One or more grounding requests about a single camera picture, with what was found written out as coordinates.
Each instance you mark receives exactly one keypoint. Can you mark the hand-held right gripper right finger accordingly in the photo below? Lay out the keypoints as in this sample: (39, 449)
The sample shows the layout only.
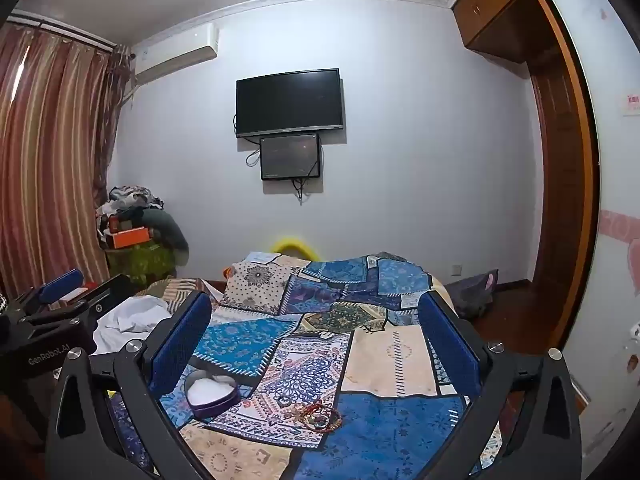
(450, 347)

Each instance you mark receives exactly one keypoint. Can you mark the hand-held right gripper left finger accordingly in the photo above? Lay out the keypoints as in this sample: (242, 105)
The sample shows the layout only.
(180, 345)

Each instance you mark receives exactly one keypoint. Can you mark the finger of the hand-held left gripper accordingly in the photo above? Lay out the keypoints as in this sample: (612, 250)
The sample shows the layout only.
(62, 285)
(110, 297)

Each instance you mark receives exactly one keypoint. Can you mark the purple heart-shaped tin box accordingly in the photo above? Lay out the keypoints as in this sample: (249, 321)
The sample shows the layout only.
(210, 390)

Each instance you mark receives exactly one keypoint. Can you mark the white cloth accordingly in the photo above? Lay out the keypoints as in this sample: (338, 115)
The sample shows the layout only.
(125, 320)

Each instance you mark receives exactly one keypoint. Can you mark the green patterned cloth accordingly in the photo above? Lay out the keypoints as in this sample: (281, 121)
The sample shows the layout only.
(140, 262)

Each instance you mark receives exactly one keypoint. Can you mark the striped patterned sheet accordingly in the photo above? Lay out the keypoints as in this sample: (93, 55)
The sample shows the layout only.
(170, 290)

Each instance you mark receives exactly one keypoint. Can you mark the dark bag on floor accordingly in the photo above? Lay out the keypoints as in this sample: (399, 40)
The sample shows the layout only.
(472, 295)

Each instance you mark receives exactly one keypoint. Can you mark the blue patchwork blanket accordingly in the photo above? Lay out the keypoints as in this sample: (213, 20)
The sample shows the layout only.
(390, 360)

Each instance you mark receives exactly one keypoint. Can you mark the orange box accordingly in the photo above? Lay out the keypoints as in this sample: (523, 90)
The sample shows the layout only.
(130, 238)

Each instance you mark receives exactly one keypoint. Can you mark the dark grey cushion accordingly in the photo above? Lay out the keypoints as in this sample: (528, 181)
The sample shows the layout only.
(170, 232)

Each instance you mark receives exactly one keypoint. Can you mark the pile of clothes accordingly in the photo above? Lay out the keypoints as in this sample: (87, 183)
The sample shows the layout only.
(127, 200)

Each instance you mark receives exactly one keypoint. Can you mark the striped brown curtain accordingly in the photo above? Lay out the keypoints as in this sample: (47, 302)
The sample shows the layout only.
(50, 160)

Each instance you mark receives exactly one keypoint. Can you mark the wooden door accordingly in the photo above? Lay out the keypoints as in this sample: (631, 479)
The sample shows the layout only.
(565, 185)

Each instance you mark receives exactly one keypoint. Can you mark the white door with pink sticker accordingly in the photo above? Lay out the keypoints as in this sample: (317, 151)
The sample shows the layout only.
(615, 185)

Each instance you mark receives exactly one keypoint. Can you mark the white air conditioner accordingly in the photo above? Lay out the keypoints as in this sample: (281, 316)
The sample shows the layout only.
(175, 52)

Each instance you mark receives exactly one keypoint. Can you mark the wooden overhead cabinet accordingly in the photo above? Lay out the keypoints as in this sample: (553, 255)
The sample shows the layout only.
(495, 10)

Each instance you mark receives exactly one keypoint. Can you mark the white wall socket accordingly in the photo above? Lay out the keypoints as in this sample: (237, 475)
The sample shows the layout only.
(456, 269)

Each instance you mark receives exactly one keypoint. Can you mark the small black wall monitor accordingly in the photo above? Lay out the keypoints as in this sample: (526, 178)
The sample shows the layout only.
(290, 156)

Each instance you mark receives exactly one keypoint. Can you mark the large black wall television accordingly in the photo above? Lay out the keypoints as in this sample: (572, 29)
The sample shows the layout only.
(290, 102)

